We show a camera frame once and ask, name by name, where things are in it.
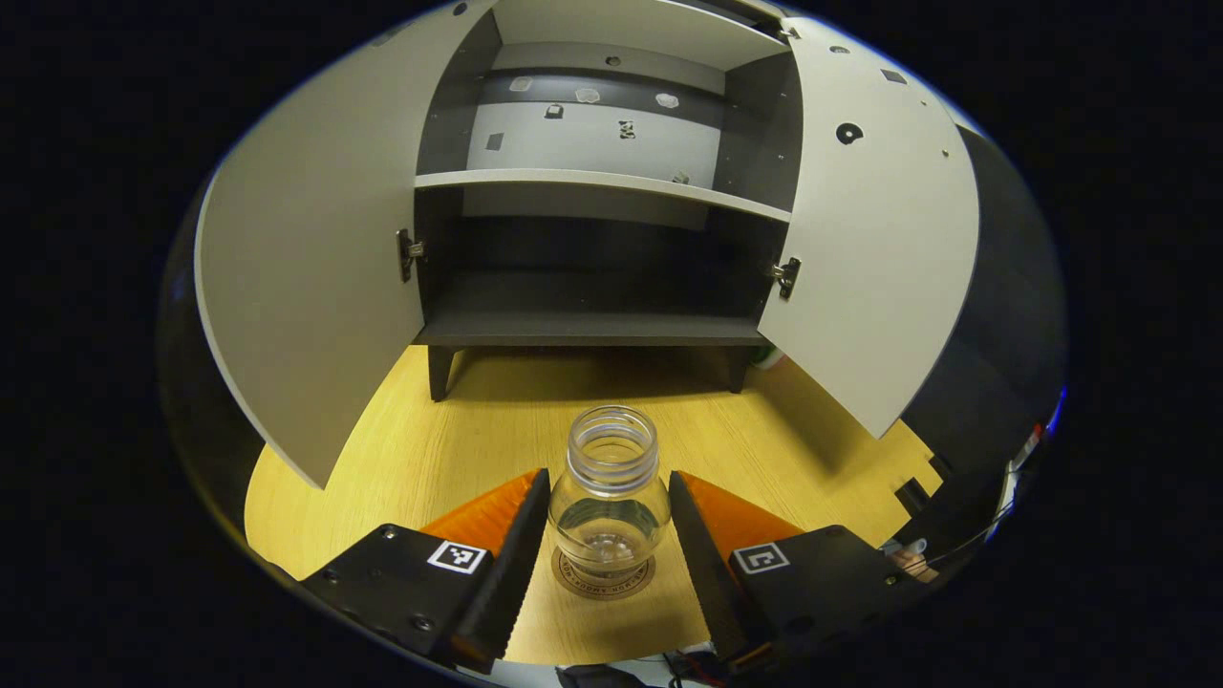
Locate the clear plastic bottle green label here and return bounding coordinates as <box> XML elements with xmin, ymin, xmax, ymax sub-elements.
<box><xmin>547</xmin><ymin>405</ymin><xmax>673</xmax><ymax>584</ymax></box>

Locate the white cabinet door headphone sticker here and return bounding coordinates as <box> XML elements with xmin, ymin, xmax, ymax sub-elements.
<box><xmin>757</xmin><ymin>14</ymin><xmax>982</xmax><ymax>441</ymax></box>

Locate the white and dark cabinet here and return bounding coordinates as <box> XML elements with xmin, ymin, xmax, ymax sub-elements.
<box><xmin>194</xmin><ymin>0</ymin><xmax>982</xmax><ymax>490</ymax></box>

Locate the white cabinet door camera sticker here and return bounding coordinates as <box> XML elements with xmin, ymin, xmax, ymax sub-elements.
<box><xmin>194</xmin><ymin>0</ymin><xmax>498</xmax><ymax>490</ymax></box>

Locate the round brown coaster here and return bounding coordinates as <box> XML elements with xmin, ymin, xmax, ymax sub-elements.
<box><xmin>551</xmin><ymin>547</ymin><xmax>656</xmax><ymax>601</ymax></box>

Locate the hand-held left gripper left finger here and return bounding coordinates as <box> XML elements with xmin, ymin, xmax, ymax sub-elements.
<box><xmin>301</xmin><ymin>468</ymin><xmax>552</xmax><ymax>675</ymax></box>

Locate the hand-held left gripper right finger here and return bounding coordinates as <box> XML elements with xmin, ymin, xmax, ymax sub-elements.
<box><xmin>667</xmin><ymin>470</ymin><xmax>942</xmax><ymax>670</ymax></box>

